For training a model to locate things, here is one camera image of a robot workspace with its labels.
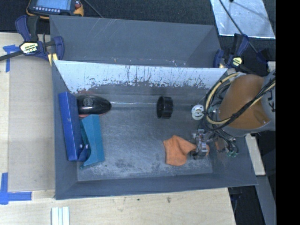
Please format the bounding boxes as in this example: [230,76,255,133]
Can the orange cloth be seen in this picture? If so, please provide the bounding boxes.
[163,135,198,166]

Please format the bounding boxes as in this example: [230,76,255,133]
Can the white round plastic fitting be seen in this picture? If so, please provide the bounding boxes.
[191,104,205,120]

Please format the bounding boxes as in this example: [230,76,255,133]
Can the black ribbed round cap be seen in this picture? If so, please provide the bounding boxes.
[156,96,174,120]

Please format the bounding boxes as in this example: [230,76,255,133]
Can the grey metal bin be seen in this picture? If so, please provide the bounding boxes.
[49,15,259,200]

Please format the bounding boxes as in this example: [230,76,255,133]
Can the teal flat box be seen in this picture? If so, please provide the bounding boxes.
[79,114,105,170]

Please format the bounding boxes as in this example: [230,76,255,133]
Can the black oval computer mouse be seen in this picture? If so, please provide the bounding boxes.
[76,94,113,115]

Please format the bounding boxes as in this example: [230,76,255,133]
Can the blue flat box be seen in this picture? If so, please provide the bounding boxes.
[58,91,91,162]

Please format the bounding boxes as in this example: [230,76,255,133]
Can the pale wood flat board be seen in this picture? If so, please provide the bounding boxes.
[7,57,56,192]

